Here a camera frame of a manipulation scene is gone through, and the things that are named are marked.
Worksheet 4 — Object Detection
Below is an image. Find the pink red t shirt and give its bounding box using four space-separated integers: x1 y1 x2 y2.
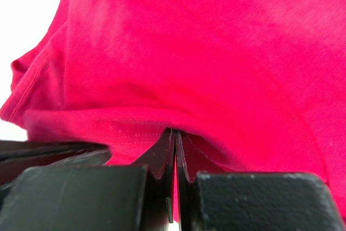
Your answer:
1 0 345 215

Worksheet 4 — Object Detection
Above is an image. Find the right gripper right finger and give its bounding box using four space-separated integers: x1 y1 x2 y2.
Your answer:
175 131 230 230

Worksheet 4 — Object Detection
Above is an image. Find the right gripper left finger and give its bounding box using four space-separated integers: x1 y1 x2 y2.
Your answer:
132 129 175 223

